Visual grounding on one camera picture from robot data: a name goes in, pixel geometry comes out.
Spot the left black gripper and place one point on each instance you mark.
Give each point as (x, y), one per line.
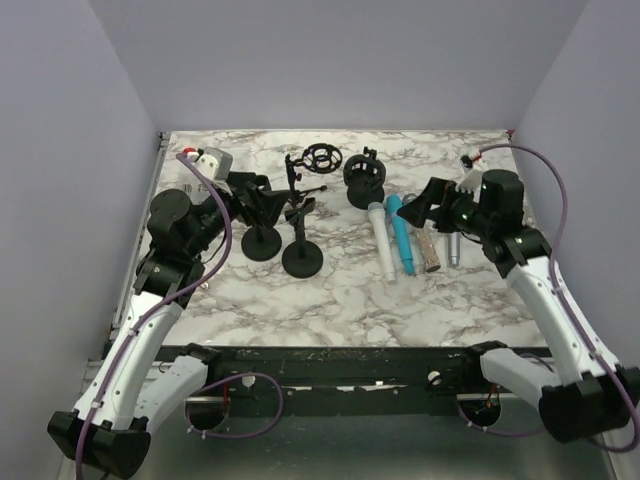
(267, 203)

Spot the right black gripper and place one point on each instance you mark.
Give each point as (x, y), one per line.
(439, 191)

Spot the blue microphone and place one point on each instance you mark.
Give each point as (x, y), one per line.
(393, 204)

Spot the glitter microphone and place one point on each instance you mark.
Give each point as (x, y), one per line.
(431, 258)

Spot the silver microphone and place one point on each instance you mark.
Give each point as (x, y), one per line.
(452, 246)

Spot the white microphone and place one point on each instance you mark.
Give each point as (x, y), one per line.
(377, 218)

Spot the black round-base holder stand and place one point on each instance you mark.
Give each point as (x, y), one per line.
(261, 244)

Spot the black round-base shock-mount stand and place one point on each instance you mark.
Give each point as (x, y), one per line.
(364, 176)

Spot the black round-base clip stand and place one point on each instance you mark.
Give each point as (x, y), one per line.
(302, 258)

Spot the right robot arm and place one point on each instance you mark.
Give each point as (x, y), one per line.
(588, 392)

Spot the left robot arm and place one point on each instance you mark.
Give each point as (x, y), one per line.
(111, 425)

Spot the clear plastic screw box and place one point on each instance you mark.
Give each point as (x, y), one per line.
(194, 189)

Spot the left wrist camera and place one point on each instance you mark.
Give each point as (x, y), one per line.
(215, 164)

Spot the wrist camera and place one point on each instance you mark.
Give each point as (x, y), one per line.
(474, 168)
(215, 164)

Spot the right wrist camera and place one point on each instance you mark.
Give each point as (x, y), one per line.
(474, 168)

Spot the black front mounting rail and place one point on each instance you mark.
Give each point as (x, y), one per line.
(259, 382)

